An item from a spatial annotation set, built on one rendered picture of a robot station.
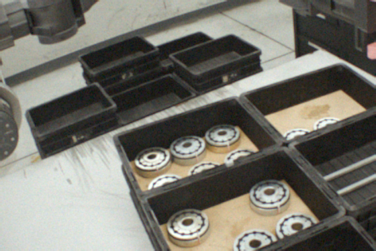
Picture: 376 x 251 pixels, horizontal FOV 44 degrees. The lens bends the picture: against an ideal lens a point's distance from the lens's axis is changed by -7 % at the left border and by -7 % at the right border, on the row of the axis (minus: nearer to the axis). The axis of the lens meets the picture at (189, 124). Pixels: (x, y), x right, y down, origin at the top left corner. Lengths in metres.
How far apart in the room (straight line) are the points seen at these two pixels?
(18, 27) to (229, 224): 0.70
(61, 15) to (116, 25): 3.49
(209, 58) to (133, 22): 1.75
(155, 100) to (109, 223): 1.28
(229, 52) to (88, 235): 1.62
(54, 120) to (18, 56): 1.75
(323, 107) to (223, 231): 0.61
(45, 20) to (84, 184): 0.91
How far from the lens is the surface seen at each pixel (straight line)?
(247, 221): 1.24
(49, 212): 1.62
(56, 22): 0.87
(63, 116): 2.53
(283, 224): 1.18
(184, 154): 1.43
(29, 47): 4.19
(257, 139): 1.44
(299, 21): 3.03
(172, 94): 2.69
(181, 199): 1.24
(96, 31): 4.30
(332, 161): 1.41
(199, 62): 2.72
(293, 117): 1.58
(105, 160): 1.75
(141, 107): 2.64
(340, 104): 1.65
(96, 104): 2.54
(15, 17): 0.88
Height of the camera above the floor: 1.71
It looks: 33 degrees down
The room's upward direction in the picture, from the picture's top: 10 degrees counter-clockwise
